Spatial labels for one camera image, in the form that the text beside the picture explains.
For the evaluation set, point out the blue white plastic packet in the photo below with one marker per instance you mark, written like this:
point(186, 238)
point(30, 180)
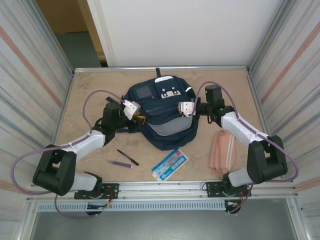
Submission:
point(170, 165)

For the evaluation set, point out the white door frame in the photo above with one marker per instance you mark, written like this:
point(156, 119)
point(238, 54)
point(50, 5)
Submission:
point(101, 30)

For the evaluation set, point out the black marker pen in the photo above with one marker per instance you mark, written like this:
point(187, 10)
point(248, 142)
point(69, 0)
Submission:
point(127, 157)

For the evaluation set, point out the navy blue backpack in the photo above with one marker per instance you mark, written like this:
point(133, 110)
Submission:
point(170, 135)

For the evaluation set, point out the wide aluminium mounting rail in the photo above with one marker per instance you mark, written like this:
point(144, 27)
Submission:
point(162, 192)

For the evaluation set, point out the aluminium table edge rail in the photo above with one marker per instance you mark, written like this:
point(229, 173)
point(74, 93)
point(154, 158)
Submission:
point(112, 68)

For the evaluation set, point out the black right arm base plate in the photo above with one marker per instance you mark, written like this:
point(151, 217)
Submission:
point(212, 190)

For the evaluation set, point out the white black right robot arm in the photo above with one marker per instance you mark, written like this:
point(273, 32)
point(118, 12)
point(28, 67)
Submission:
point(237, 127)

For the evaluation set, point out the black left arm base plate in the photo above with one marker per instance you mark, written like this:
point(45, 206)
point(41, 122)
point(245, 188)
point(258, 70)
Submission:
point(112, 191)

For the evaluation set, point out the pink pencil case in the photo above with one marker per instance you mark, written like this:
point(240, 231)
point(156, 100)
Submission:
point(222, 152)

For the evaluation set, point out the aluminium corner post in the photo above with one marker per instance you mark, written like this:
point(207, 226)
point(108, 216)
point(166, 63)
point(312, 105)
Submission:
point(50, 33)
point(270, 33)

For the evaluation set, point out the aluminium table side rail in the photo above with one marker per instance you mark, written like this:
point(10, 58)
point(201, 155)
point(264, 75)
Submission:
point(69, 87)
point(252, 87)

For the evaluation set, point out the purple pen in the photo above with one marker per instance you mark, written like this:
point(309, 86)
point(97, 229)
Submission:
point(122, 164)

